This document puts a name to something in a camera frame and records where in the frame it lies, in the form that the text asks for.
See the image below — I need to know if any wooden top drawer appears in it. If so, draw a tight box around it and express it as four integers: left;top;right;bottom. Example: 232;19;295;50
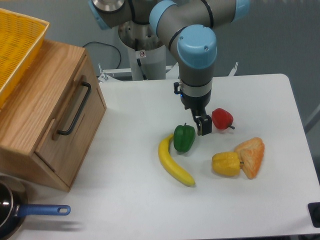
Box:
35;56;107;188

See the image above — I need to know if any green toy bell pepper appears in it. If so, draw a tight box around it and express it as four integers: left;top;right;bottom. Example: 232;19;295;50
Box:
173;123;196;153

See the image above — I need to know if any yellow toy bell pepper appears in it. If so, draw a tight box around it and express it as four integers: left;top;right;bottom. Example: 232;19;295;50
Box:
212;151;244;177

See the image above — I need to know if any blue handled frying pan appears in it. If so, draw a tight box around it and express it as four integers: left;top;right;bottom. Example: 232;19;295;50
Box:
0;178;71;240

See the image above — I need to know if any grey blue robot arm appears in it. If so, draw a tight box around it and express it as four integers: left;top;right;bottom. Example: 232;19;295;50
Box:
88;0;250;136

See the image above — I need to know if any black corner device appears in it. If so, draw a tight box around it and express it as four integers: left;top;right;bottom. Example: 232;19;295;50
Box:
307;202;320;228

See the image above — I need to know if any orange toy croissant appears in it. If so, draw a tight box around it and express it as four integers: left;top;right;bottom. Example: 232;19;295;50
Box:
234;137;265;180

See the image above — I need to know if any yellow plastic basket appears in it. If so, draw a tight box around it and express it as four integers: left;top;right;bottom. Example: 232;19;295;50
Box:
0;8;50;106

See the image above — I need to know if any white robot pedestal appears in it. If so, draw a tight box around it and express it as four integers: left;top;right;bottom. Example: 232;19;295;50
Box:
97;20;240;83

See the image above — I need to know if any black cable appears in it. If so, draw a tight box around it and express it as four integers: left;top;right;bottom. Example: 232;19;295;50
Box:
81;41;122;70

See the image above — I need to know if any wooden drawer cabinet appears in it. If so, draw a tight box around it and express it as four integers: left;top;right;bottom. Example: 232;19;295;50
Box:
0;40;93;192

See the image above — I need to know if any yellow toy banana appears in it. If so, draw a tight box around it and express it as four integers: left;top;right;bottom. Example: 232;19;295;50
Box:
158;133;196;187

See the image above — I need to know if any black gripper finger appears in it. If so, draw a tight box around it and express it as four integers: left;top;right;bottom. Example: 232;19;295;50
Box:
199;108;212;136
190;109;203;136

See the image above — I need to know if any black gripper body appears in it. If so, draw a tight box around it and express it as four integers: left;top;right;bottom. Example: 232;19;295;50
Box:
173;81;212;117

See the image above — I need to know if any red toy bell pepper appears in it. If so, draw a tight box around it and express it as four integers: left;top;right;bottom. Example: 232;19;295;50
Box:
211;108;235;130

